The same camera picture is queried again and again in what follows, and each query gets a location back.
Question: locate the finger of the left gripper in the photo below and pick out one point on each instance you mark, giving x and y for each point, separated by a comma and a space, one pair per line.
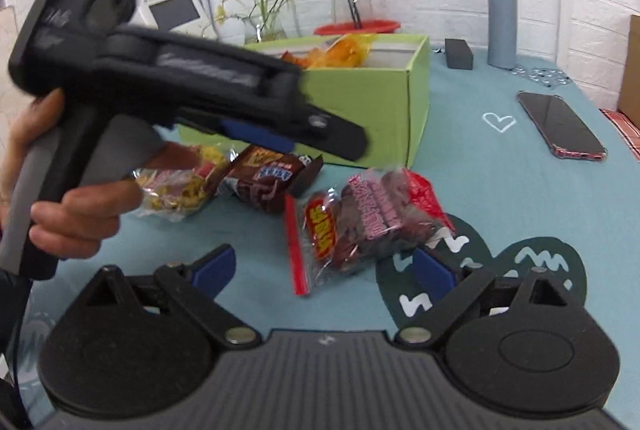
330, 130

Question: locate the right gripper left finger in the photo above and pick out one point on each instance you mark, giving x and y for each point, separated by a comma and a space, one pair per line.
130, 346

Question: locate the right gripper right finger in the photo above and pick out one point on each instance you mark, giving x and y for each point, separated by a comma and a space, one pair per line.
521, 346

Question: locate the dark red chocolate packet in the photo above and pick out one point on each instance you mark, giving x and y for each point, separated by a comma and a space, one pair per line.
263, 178

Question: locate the yellow candy bag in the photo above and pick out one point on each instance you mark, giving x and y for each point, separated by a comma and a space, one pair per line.
348, 51

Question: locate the red zip dried fruit bag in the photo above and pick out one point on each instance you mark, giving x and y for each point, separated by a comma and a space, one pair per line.
376, 214

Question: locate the yellow galette snack packet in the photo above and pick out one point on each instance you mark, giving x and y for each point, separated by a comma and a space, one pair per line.
177, 194

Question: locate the person's left hand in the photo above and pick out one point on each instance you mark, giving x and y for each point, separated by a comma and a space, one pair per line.
76, 227

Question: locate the green cardboard box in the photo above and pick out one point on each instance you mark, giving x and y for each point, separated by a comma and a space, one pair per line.
389, 96

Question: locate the white water dispenser machine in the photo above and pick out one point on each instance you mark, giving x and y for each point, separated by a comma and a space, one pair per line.
190, 17

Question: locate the glass vase with yellow flowers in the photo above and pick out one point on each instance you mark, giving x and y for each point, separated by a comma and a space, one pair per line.
260, 19

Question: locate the black rectangular case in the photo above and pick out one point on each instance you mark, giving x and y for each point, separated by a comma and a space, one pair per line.
459, 55

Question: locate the smartphone in clear case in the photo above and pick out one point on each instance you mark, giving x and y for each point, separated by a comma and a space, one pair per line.
565, 133

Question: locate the grey cylindrical bottle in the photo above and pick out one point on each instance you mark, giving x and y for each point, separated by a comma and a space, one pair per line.
502, 33

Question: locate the brown cardboard box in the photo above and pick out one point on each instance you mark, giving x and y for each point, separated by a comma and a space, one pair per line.
628, 103

